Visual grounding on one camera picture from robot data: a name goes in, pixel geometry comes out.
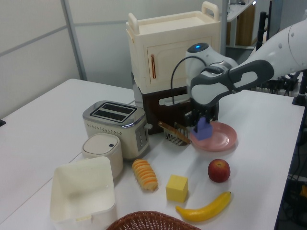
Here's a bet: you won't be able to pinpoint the brown wicker basket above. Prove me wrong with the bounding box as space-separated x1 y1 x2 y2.
105 210 202 230

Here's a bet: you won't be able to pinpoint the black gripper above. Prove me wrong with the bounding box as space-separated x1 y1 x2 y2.
183 102 219 134

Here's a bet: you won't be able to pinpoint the brown toast slice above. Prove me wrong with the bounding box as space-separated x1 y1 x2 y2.
157 121 192 144

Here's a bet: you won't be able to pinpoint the pink plate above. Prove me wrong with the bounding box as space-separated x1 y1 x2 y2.
190 121 238 152

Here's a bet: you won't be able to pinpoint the wooden background cabinet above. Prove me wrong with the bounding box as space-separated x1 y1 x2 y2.
226 1 256 47

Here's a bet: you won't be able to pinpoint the yellow toy banana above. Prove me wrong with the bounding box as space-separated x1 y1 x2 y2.
175 191 232 222

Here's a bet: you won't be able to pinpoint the white square container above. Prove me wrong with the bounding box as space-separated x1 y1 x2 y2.
49 157 118 230

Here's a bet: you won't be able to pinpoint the metal toast rack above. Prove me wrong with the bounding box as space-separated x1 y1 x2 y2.
164 123 190 147

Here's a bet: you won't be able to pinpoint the black stand pole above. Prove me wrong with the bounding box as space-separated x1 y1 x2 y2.
256 11 269 51

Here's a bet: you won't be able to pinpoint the cream lidded bin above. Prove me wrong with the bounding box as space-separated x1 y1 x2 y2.
82 133 124 179

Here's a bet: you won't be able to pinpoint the yellow cube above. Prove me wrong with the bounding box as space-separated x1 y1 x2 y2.
165 174 189 203

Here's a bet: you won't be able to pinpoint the silver cream toaster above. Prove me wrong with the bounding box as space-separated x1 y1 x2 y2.
83 100 153 161

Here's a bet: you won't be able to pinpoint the brown oven white handle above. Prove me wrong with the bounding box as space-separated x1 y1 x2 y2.
131 71 219 136

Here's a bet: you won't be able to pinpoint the striped orange croissant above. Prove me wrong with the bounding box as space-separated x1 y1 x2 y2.
131 159 159 192

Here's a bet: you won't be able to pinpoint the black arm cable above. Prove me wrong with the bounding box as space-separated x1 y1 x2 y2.
170 56 207 106

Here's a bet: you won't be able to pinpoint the cream cabinet with handles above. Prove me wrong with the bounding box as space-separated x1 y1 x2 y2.
126 1 221 93

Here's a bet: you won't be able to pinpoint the red apple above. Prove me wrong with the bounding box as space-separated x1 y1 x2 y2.
207 159 231 184

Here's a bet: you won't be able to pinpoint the purple cube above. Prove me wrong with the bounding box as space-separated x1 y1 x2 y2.
191 117 214 141

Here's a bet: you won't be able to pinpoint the black table clamp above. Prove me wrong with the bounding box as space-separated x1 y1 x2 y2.
291 69 307 106

